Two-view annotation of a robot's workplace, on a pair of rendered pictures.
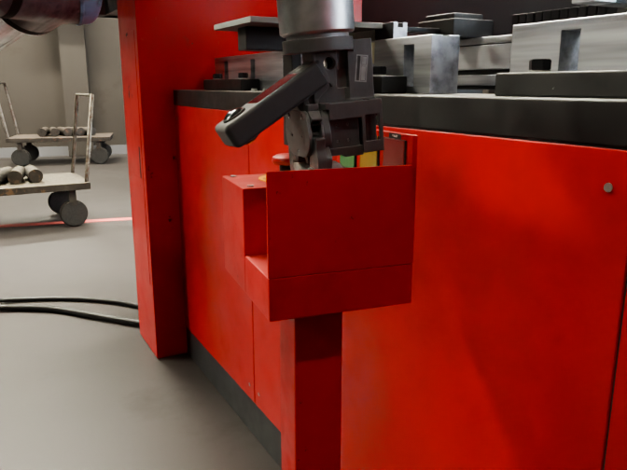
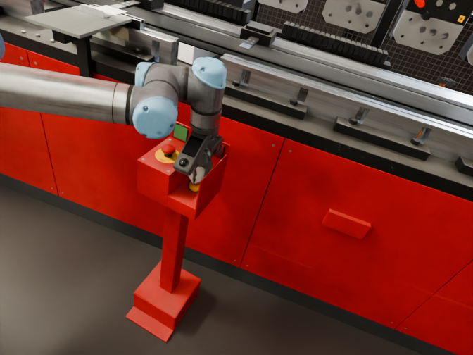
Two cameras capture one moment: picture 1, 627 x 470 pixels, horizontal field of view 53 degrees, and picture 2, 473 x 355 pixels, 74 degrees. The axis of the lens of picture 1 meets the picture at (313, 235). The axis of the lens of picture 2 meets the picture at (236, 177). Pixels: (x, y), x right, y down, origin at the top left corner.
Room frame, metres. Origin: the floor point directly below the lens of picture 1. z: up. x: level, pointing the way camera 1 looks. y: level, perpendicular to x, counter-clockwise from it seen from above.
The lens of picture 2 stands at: (0.16, 0.48, 1.34)
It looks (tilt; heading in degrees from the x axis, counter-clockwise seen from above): 39 degrees down; 307
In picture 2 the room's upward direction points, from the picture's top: 15 degrees clockwise
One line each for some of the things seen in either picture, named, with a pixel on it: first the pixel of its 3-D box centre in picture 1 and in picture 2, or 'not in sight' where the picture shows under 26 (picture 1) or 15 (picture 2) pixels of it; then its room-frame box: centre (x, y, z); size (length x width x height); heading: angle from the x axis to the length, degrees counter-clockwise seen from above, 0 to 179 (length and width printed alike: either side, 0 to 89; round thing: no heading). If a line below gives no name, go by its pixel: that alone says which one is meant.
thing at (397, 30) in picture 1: (369, 34); (117, 17); (1.28, -0.11, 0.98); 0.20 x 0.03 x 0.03; 28
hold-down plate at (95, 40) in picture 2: (349, 84); (112, 49); (1.23, -0.07, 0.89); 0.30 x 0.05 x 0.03; 28
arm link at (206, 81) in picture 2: not in sight; (206, 85); (0.65, 0.01, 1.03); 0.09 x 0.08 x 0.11; 51
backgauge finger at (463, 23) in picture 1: (426, 26); (134, 0); (1.38, -0.24, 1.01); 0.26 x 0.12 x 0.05; 118
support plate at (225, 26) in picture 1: (297, 26); (82, 19); (1.22, 0.03, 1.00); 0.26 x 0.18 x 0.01; 118
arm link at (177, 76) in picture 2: not in sight; (162, 84); (0.70, 0.09, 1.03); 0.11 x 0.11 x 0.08; 51
